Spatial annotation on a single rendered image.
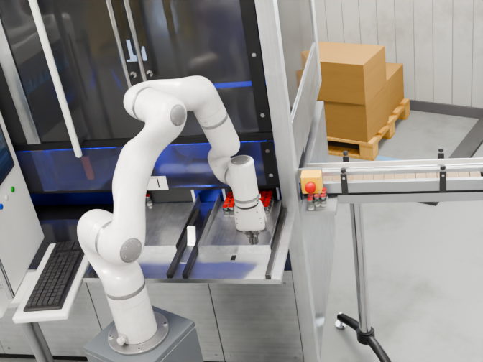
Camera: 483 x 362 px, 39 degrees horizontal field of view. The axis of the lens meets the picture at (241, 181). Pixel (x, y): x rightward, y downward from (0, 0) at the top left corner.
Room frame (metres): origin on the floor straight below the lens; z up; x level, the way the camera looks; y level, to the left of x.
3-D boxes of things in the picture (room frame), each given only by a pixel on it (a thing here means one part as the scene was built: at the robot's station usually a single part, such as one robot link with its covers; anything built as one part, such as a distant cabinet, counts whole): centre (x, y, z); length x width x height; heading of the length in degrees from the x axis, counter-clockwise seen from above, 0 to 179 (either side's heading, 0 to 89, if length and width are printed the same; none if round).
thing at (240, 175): (1.94, 0.00, 1.17); 0.09 x 0.08 x 0.13; 37
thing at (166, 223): (2.20, 0.35, 0.90); 0.34 x 0.26 x 0.04; 164
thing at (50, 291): (2.10, 0.73, 0.82); 0.40 x 0.14 x 0.02; 172
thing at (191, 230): (2.01, 0.22, 0.91); 0.14 x 0.03 x 0.06; 164
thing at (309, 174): (2.15, -0.25, 1.00); 0.08 x 0.07 x 0.07; 164
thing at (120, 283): (1.66, 0.41, 1.16); 0.19 x 0.12 x 0.24; 38
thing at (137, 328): (1.64, 0.39, 0.95); 0.19 x 0.19 x 0.18
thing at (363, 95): (4.60, -0.64, 0.34); 1.22 x 0.83 x 0.68; 49
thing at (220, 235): (2.11, 0.02, 0.90); 0.34 x 0.26 x 0.04; 164
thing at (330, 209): (2.19, -0.28, 0.87); 0.14 x 0.13 x 0.02; 164
